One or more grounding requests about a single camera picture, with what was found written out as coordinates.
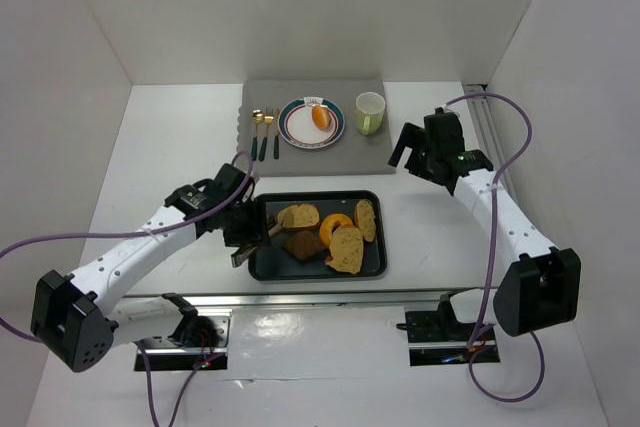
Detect metal tongs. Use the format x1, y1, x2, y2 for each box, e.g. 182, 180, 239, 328
231, 214, 283, 268

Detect round orange bun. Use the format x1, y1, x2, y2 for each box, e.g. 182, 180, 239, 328
311, 104, 332, 131

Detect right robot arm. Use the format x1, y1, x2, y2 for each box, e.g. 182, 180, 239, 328
389, 108, 581, 337

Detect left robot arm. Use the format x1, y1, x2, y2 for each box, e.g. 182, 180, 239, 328
31, 163, 268, 372

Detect bread slice upper left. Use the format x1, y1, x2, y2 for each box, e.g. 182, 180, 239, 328
277, 203, 321, 231

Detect large front bread slice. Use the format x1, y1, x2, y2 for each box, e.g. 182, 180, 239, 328
325, 226, 364, 275

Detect bread slice right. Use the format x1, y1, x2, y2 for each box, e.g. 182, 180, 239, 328
354, 199, 376, 243

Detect black baking tray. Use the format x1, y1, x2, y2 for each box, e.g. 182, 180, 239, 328
248, 190, 387, 282

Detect brown chocolate croissant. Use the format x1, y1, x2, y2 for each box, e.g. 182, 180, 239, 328
282, 231, 326, 262

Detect light green mug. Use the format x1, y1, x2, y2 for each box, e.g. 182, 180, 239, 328
356, 92, 386, 136

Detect orange glazed donut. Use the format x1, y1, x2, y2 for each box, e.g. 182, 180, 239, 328
318, 213, 353, 247

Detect grey placemat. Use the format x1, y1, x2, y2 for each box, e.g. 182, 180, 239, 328
237, 77, 395, 178

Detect white plate green red rim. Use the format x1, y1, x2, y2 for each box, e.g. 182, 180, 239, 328
279, 96, 346, 150

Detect aluminium rail right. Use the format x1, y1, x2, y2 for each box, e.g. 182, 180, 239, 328
463, 84, 506, 169

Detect aluminium rail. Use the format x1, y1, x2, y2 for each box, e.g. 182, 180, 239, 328
119, 288, 481, 311
463, 84, 506, 169

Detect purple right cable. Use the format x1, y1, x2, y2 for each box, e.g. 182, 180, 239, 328
444, 92, 546, 404

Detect purple cable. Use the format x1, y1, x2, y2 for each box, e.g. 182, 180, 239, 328
0, 151, 256, 427
444, 92, 546, 404

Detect green handled gold fork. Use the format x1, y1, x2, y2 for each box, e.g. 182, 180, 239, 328
273, 108, 280, 160

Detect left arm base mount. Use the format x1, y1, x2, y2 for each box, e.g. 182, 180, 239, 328
129, 292, 231, 371

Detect aluminium rail front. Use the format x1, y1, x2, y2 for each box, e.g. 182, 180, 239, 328
119, 288, 481, 311

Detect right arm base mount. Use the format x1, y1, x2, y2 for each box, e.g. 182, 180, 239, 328
396, 301, 500, 367

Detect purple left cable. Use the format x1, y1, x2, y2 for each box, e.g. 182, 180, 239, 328
0, 151, 256, 427

